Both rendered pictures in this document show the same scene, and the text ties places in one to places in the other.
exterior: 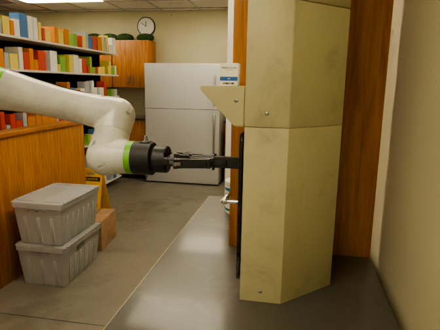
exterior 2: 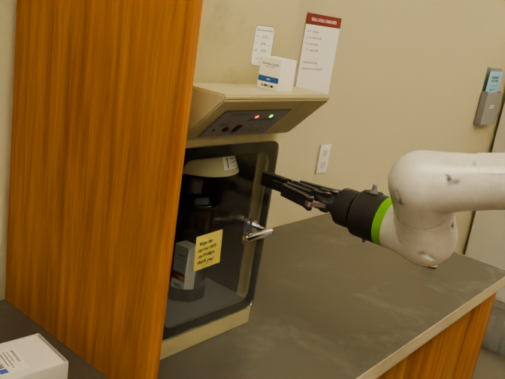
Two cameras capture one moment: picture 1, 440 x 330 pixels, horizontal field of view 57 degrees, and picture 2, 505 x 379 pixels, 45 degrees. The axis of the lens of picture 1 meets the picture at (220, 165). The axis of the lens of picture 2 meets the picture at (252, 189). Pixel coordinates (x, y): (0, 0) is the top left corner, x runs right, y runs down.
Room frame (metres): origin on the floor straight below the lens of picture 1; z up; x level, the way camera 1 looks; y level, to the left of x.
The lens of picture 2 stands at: (2.21, 0.52, 1.64)
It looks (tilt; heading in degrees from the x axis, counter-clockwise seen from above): 16 degrees down; 208
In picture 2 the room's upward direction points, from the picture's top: 9 degrees clockwise
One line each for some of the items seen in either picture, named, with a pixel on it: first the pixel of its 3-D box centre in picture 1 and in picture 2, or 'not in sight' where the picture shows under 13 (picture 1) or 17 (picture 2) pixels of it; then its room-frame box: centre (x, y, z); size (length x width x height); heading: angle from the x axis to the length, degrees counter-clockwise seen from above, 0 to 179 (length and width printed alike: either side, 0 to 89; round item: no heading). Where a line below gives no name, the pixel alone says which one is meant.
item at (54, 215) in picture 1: (59, 212); not in sight; (3.11, 1.26, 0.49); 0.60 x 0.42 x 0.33; 170
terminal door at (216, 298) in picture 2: (246, 195); (219, 238); (1.18, -0.08, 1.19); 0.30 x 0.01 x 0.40; 169
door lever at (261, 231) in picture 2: (232, 198); (252, 231); (1.11, -0.04, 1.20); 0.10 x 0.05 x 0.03; 169
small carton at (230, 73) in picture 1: (230, 74); (276, 73); (1.14, -0.02, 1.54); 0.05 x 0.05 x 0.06; 82
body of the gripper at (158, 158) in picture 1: (171, 159); (337, 204); (1.10, 0.13, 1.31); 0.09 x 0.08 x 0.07; 80
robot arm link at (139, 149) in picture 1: (145, 156); (370, 213); (1.11, 0.21, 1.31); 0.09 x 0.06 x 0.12; 170
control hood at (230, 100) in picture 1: (232, 103); (255, 114); (1.19, -0.03, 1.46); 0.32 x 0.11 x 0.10; 170
